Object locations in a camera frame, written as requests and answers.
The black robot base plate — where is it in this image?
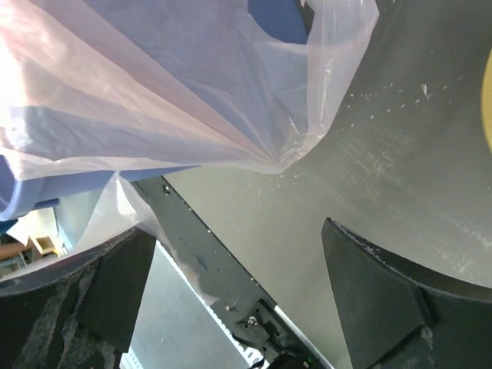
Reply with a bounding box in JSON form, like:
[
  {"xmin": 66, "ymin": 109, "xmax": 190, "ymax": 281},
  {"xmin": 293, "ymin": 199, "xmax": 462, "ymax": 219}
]
[{"xmin": 134, "ymin": 177, "xmax": 332, "ymax": 368}]

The yellow bin rim ring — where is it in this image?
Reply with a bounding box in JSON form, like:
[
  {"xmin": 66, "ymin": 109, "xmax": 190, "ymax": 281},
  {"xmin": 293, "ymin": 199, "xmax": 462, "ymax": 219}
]
[{"xmin": 480, "ymin": 49, "xmax": 492, "ymax": 155}]

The pink plastic trash bag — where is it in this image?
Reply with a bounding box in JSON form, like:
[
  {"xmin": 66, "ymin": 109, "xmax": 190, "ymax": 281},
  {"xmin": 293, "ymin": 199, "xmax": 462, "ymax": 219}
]
[{"xmin": 0, "ymin": 0, "xmax": 381, "ymax": 304}]

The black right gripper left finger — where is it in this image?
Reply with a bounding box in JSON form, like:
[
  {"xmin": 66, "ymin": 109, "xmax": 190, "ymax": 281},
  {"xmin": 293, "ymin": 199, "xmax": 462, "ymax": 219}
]
[{"xmin": 1, "ymin": 228, "xmax": 156, "ymax": 368}]

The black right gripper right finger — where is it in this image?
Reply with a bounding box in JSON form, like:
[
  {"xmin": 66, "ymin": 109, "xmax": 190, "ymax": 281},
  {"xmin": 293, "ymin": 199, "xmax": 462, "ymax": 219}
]
[{"xmin": 321, "ymin": 218, "xmax": 491, "ymax": 368}]

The blue trash bin yellow rim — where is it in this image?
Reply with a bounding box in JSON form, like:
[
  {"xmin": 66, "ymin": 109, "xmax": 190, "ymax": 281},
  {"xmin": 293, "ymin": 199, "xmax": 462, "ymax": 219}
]
[{"xmin": 1, "ymin": 0, "xmax": 314, "ymax": 221}]

